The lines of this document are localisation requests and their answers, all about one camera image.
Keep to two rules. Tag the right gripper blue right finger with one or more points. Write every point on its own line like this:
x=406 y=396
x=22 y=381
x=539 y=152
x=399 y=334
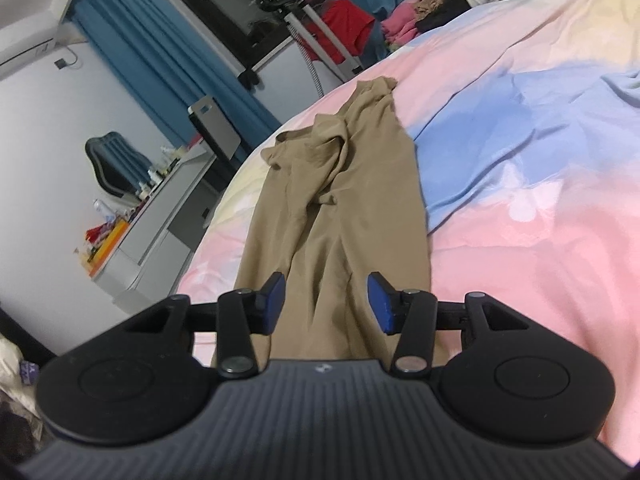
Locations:
x=412 y=315

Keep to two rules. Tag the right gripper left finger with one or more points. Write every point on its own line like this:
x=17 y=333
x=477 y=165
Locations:
x=240 y=314

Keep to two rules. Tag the tan t-shirt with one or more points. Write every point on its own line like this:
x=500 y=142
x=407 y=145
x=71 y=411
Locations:
x=341 y=200

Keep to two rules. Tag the white dressing table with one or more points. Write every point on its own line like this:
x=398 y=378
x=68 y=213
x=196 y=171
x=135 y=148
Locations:
x=148 y=262

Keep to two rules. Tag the orange tray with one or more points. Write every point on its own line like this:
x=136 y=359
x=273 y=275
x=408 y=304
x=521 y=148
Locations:
x=101 y=241

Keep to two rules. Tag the black white chair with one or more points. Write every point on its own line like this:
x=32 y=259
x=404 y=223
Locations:
x=222 y=139

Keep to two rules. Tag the pastel tie-dye bed duvet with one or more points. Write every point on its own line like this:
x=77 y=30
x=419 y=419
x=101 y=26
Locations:
x=524 y=115

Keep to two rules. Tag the left blue curtain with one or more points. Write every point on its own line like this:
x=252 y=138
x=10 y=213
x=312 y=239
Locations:
x=167 y=66

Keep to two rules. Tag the red garment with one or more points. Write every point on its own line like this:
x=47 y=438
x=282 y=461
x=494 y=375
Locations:
x=350 y=24

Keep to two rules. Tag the white air conditioner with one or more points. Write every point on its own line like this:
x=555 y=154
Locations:
x=21 y=44

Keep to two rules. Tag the wavy frame mirror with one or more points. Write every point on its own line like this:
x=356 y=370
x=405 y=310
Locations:
x=119 y=168

